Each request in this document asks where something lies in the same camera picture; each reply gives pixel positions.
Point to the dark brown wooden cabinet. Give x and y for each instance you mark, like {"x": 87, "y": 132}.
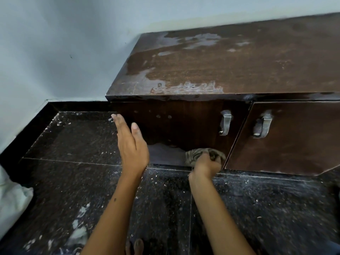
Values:
{"x": 239, "y": 66}

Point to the grey striped cleaning cloth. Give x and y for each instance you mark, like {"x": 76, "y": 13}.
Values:
{"x": 194, "y": 155}

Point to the person's right fingers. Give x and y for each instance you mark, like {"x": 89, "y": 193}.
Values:
{"x": 215, "y": 159}

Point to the person's right hand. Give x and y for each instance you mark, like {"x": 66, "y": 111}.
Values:
{"x": 203, "y": 165}

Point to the person's left hand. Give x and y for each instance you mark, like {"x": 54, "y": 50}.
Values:
{"x": 134, "y": 156}

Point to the person's left thumb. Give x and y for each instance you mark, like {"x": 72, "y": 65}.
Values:
{"x": 138, "y": 135}

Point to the person's bare foot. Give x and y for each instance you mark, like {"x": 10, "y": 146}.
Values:
{"x": 136, "y": 246}

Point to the person's left forearm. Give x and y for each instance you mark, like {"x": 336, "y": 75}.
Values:
{"x": 114, "y": 215}

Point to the white fabric sheet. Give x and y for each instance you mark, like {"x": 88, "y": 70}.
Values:
{"x": 12, "y": 201}

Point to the person's right forearm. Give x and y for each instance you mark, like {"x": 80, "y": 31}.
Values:
{"x": 217, "y": 217}

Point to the brown cabinet door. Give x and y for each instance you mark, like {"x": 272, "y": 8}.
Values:
{"x": 294, "y": 146}
{"x": 183, "y": 124}

